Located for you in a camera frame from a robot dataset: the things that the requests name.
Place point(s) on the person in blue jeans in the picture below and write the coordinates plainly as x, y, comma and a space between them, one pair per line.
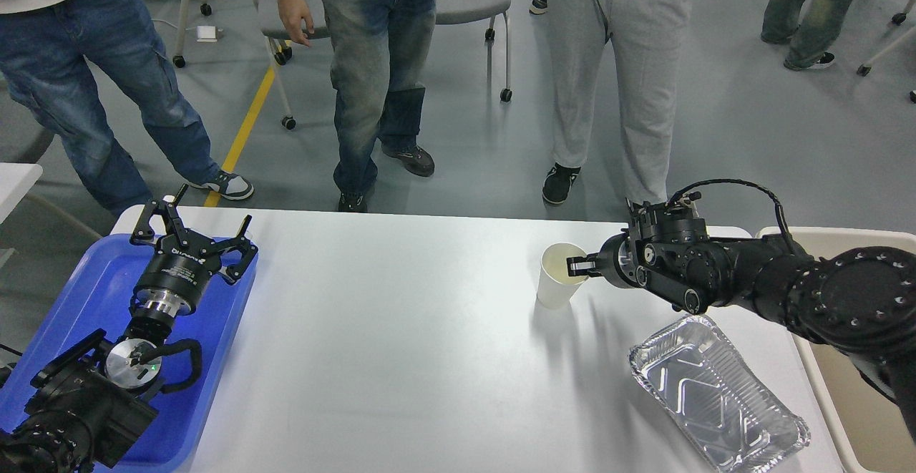
47, 50

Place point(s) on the blue plastic tray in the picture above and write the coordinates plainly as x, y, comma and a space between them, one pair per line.
97, 297

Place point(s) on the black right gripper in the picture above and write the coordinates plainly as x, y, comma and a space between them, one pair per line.
614, 262

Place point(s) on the beige plastic bin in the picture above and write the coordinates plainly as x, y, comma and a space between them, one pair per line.
867, 430

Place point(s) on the white floor socket box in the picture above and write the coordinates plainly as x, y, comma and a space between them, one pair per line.
207, 34

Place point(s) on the white side table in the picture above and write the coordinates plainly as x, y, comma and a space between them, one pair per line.
16, 181

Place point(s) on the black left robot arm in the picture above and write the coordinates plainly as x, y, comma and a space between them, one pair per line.
123, 370

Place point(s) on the white chair leg right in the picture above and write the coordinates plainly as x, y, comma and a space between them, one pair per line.
884, 47

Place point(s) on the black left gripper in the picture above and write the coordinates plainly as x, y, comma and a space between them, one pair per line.
175, 270

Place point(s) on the aluminium foil tray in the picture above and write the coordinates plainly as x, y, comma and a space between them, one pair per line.
697, 375

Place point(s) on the person in faded jeans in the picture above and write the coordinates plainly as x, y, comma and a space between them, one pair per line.
380, 48

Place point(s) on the white paper cup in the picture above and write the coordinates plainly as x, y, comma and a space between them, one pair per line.
555, 287

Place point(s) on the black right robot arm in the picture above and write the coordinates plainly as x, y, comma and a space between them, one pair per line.
860, 302

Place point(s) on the person in grey sweatpants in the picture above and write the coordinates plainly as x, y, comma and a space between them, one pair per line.
646, 37

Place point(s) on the person in olive trousers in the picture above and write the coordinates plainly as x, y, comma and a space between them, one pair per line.
808, 27

